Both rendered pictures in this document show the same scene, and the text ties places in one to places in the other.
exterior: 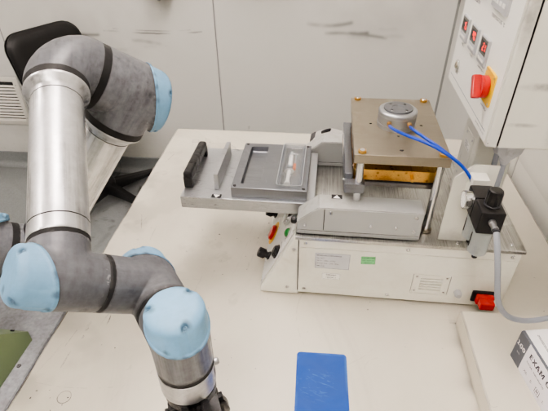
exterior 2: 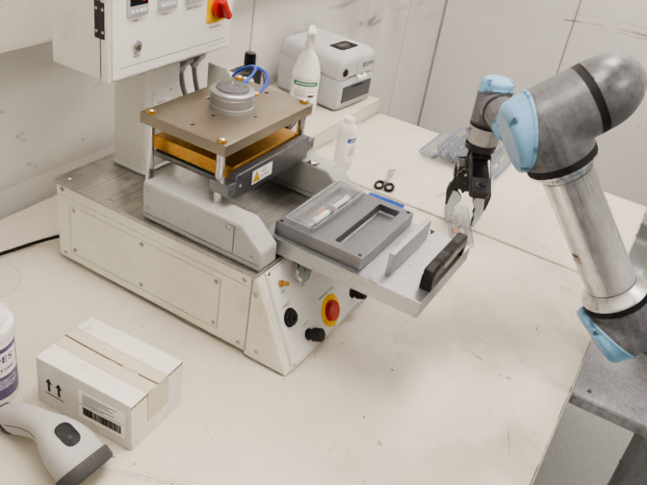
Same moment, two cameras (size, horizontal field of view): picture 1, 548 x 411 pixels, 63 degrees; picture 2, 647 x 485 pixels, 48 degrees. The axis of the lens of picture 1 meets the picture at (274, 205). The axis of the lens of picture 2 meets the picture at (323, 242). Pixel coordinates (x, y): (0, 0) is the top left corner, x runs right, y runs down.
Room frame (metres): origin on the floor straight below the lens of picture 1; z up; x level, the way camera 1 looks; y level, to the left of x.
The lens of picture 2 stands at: (1.94, 0.31, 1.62)
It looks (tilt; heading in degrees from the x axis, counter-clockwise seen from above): 32 degrees down; 198
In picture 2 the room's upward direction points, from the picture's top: 10 degrees clockwise
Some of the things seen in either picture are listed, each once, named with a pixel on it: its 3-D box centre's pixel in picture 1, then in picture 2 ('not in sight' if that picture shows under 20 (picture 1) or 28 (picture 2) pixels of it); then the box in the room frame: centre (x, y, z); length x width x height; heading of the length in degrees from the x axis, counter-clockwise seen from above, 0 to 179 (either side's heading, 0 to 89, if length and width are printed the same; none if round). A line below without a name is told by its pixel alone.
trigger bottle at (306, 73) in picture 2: not in sight; (306, 71); (0.07, -0.44, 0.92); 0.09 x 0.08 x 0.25; 24
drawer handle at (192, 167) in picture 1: (196, 162); (444, 260); (0.92, 0.18, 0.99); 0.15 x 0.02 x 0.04; 173
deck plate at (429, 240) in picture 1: (399, 196); (209, 191); (0.86, -0.29, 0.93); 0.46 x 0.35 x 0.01; 83
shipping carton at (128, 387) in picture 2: not in sight; (110, 380); (1.26, -0.22, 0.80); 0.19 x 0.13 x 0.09; 84
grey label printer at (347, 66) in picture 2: not in sight; (327, 67); (-0.11, -0.45, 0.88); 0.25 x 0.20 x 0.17; 78
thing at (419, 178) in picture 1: (392, 144); (232, 129); (0.85, -0.26, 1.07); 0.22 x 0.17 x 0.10; 173
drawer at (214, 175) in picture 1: (254, 172); (369, 238); (0.90, 0.05, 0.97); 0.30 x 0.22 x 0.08; 83
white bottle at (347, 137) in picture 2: not in sight; (346, 142); (0.24, -0.24, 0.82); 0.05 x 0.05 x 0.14
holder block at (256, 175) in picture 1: (273, 169); (346, 222); (0.89, 0.00, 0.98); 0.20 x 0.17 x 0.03; 173
